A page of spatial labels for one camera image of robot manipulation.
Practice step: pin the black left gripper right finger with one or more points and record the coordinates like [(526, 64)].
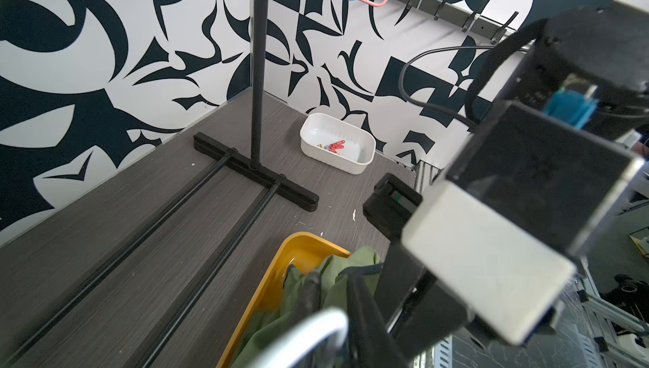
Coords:
[(369, 344)]

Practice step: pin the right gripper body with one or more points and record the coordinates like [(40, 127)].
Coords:
[(419, 311)]

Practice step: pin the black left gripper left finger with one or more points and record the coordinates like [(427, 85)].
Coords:
[(308, 300)]

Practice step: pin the green tank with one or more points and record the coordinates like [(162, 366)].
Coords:
[(265, 326)]

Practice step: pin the white wire hanger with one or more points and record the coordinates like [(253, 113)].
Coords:
[(323, 333)]

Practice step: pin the red clothespin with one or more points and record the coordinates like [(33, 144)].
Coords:
[(336, 146)]

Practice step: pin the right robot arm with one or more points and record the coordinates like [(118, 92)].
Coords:
[(587, 67)]

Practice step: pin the yellow plastic tray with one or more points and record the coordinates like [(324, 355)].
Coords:
[(303, 250)]

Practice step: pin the black clothes rack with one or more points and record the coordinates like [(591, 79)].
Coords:
[(224, 156)]

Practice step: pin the white plastic bin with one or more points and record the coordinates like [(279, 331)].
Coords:
[(354, 158)]

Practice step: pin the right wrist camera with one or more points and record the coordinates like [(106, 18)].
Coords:
[(503, 225)]

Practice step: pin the black wall hook rail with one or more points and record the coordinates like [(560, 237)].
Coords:
[(469, 21)]

